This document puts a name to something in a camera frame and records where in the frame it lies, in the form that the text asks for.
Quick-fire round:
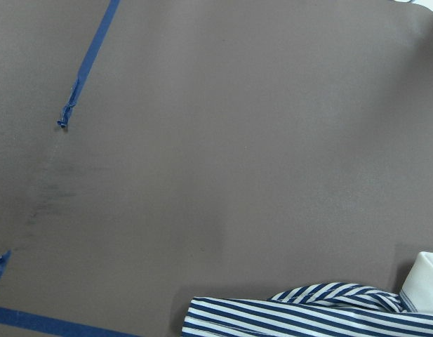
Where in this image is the striped polo shirt white collar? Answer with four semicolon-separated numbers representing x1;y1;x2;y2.
181;251;433;336

